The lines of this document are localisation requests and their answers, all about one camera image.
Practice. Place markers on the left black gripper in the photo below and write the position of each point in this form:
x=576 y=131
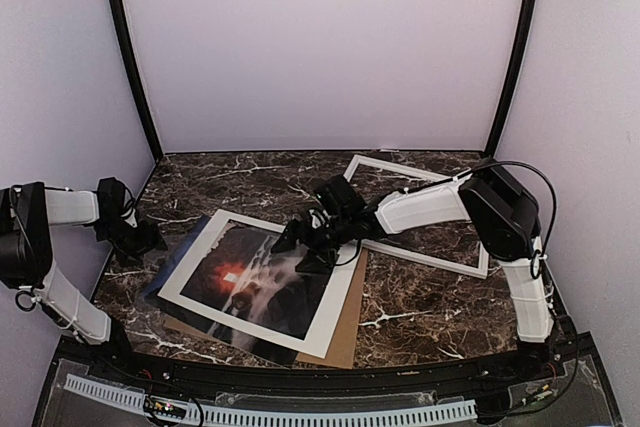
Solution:
x=149 y=239

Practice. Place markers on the white mat board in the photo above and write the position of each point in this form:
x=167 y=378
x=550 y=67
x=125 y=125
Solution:
x=319 y=335

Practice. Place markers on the black corner post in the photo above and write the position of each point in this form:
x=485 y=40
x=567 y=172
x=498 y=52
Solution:
x=512 y=74
x=123 y=35

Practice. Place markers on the brown cardboard backing board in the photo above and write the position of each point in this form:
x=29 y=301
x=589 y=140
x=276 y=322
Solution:
x=341 y=351

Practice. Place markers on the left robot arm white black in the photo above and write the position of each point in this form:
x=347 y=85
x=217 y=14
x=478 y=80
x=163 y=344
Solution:
x=28 y=265

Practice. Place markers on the small green circuit board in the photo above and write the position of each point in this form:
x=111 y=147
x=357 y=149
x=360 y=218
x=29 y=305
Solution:
x=158 y=407

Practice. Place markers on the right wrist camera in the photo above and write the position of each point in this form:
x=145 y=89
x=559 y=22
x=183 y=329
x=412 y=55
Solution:
x=338 y=197

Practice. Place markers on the white slotted cable duct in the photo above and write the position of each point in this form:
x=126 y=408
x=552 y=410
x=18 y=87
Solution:
x=130 y=400

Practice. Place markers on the black front rail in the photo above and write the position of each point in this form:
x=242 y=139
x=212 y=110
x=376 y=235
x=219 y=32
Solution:
x=482 y=376

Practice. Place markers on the left black corner post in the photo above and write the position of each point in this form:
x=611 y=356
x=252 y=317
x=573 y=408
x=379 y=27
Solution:
x=123 y=35

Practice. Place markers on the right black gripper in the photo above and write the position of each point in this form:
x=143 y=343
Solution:
x=292 y=230

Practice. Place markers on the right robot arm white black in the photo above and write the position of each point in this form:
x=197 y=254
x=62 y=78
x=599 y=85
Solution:
x=505 y=216

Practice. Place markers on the dark landscape photo print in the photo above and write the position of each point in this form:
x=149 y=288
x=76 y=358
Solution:
x=241 y=277

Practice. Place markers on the right black corner post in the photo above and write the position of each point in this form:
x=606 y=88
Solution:
x=512 y=74

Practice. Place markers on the white picture frame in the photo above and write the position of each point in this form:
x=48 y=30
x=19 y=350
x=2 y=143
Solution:
x=479 y=271

